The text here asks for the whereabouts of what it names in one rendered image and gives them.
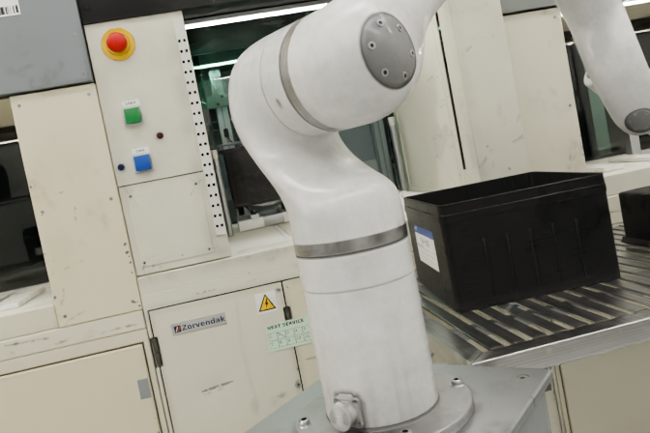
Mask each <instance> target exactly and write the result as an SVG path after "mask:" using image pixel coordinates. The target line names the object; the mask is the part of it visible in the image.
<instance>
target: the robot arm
mask: <svg viewBox="0 0 650 433"><path fill-rule="evenodd" d="M445 1H446V0H333V1H331V2H330V3H328V4H327V5H325V6H324V7H322V8H320V9H319V10H317V11H315V12H313V13H311V14H308V15H306V16H304V17H302V18H301V19H299V20H297V21H295V22H293V23H291V24H289V25H287V26H285V27H283V28H281V29H280V30H278V31H276V32H274V33H272V34H270V35H268V36H266V37H264V38H263V39H261V40H259V41H258V42H256V43H254V44H253V45H251V46H250V47H249V48H248V49H247V50H246V51H244V52H243V53H242V55H241V56H240V57H239V58H238V60H237V61H236V63H235V65H234V67H233V69H232V72H231V75H230V79H229V87H228V99H229V108H230V114H231V118H232V121H233V125H234V127H235V129H236V131H237V134H238V136H239V138H240V139H241V141H242V143H243V145H244V146H245V148H246V150H247V151H248V153H249V154H250V156H251V157H252V159H253V160H254V162H255V163H256V164H257V166H258V167H259V168H260V170H261V171H262V172H263V174H264V175H265V176H266V178H267V179H268V180H269V182H270V183H271V184H272V186H273V187H274V188H275V190H276V191H277V193H278V195H279V196H280V198H281V201H282V203H283V205H284V207H285V209H286V211H287V215H288V219H289V224H290V229H291V235H292V240H293V244H294V249H295V254H296V259H297V264H298V269H299V274H300V278H301V284H302V288H303V294H304V299H305V304H306V309H307V314H308V318H309V323H310V332H311V337H312V342H313V347H314V352H315V356H316V362H317V367H318V372H319V377H320V382H321V387H322V392H321V393H319V394H318V395H317V396H315V397H314V398H312V399H311V400H310V401H309V402H308V403H306V404H305V406H304V407H303V408H302V409H301V410H300V412H299V414H298V416H297V418H296V423H295V425H296V430H297V433H456V432H458V431H459V430H460V429H461V428H462V427H463V426H464V425H465V424H466V423H467V422H468V421H469V419H470V418H471V416H472V415H473V411H474V407H475V406H474V400H473V394H472V390H471V389H470V388H469V387H468V385H466V384H465V383H464V382H463V381H462V380H461V379H460V378H458V377H455V376H452V375H449V374H446V373H442V372H436V371H433V365H432V360H431V355H430V349H429V345H428V335H427V330H426V325H425V319H424V314H423V310H422V305H421V299H420V294H419V289H418V283H417V278H416V274H415V269H414V262H413V257H412V252H411V246H410V242H409V236H408V232H407V227H406V221H405V216H404V211H403V207H402V203H401V200H400V197H399V192H398V190H397V188H396V186H395V185H394V184H393V183H392V182H391V181H390V180H389V179H388V178H387V177H385V176H384V175H382V174H381V173H379V172H377V171H375V170H374V169H372V168H370V167H369V166H367V165H366V164H365V163H363V162H362V161H361V160H359V159H358V158H357V157H356V156H354V155H353V154H352V153H351V152H350V151H349V150H348V148H347V147H346V146H345V145H344V143H343V142H342V140H341V138H340V135H339V131H341V130H348V129H352V128H356V127H360V126H363V125H366V124H370V123H373V122H375V121H378V120H380V119H382V118H384V117H386V116H388V115H389V114H391V113H392V112H394V111H395V110H396V109H398V108H399V107H400V106H401V105H402V104H403V103H404V102H405V101H406V100H407V99H408V97H409V96H410V95H411V93H412V92H413V90H414V89H415V87H416V85H417V83H418V81H419V78H420V76H421V73H422V68H423V63H424V50H425V37H426V32H427V30H428V25H429V23H430V21H431V20H432V18H433V16H434V15H435V14H436V12H437V11H438V10H439V8H440V7H441V6H442V5H443V4H444V2H445ZM554 2H555V4H556V6H557V8H558V9H559V11H560V13H561V15H562V16H563V18H564V19H565V21H566V23H567V25H568V27H569V29H570V31H571V33H572V36H573V38H574V41H575V43H576V48H577V50H578V53H579V55H580V58H581V60H582V63H583V65H584V67H585V69H586V74H585V76H584V84H585V85H586V86H587V87H588V88H589V89H591V90H592V91H593V92H594V93H596V94H597V95H598V96H599V97H600V99H601V100H602V102H603V104H604V106H605V108H606V110H607V112H608V114H609V115H610V117H611V119H612V120H613V122H614V123H615V124H616V126H617V127H618V128H619V129H621V130H622V131H624V132H626V133H628V134H632V135H644V134H649V135H650V69H649V68H648V65H647V63H646V60H645V58H644V55H643V53H642V50H641V48H640V45H639V43H638V40H637V38H636V35H635V31H634V28H633V26H632V24H631V22H630V19H629V17H628V14H627V12H626V9H625V7H624V4H623V2H622V0H554Z"/></svg>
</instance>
